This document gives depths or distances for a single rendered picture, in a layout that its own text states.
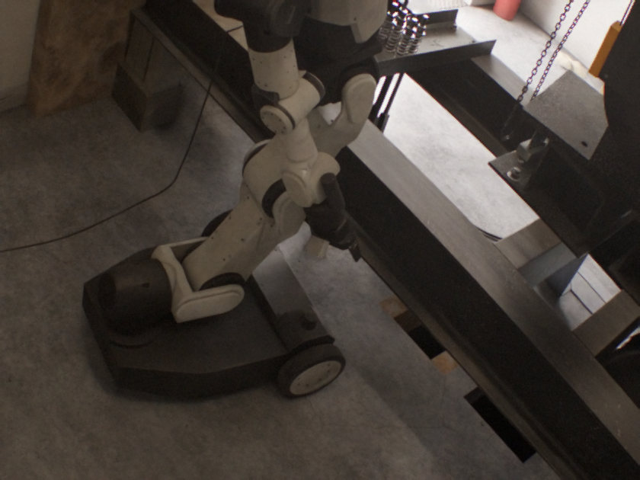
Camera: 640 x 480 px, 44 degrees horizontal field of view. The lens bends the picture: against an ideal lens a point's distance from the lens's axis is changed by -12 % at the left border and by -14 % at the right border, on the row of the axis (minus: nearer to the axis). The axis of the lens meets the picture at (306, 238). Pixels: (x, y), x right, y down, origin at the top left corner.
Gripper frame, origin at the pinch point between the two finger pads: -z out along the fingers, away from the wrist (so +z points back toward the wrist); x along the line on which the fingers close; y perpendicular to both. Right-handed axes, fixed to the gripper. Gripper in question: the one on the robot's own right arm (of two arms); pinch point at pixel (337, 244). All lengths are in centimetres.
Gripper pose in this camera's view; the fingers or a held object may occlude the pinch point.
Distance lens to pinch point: 218.2
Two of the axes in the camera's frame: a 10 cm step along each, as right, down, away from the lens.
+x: 7.7, 3.2, -5.5
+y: 5.8, -7.1, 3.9
